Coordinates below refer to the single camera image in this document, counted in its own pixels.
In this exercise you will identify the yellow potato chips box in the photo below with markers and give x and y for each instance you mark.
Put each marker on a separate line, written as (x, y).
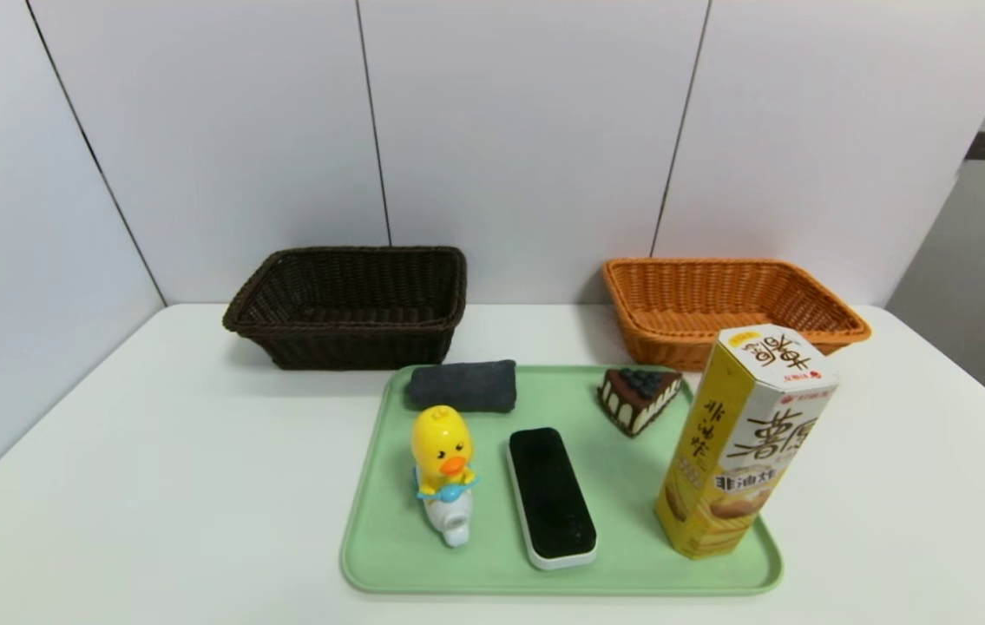
(744, 434)

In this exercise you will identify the dark brown wicker basket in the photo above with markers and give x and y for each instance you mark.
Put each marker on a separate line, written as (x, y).
(344, 347)

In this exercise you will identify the dark grey rolled towel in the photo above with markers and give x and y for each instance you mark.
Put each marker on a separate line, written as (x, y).
(462, 386)

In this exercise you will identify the light green plastic tray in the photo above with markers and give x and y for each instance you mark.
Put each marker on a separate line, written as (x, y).
(631, 486)

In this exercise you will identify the black wall bracket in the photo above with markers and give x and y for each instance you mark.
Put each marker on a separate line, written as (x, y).
(984, 145)

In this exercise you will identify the black whiteboard eraser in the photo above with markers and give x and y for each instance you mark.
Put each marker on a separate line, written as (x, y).
(551, 495)

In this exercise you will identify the yellow duck toy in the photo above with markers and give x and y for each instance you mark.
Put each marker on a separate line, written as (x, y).
(442, 443)

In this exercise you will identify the chocolate blueberry cake slice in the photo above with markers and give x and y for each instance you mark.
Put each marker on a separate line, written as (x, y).
(635, 399)

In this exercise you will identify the orange wicker basket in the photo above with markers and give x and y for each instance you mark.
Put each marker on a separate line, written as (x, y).
(683, 299)

